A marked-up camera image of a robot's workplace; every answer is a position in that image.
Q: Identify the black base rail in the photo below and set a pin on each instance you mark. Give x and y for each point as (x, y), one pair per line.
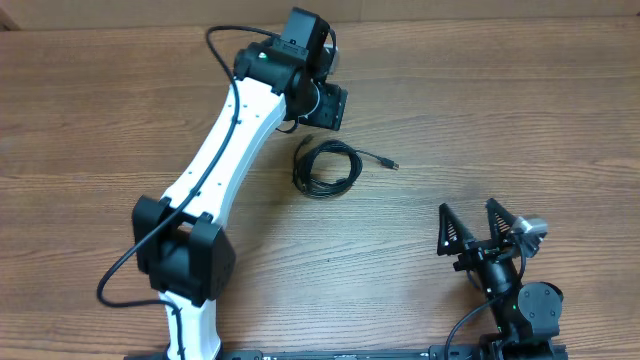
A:
(345, 354)

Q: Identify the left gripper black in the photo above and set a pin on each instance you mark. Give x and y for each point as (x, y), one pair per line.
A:
(331, 110)

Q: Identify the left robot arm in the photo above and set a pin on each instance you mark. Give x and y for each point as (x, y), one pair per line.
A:
(180, 241)

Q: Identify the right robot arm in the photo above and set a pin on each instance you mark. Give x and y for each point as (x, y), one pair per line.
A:
(526, 315)

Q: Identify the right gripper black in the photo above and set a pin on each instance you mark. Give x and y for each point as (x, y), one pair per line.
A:
(478, 249)

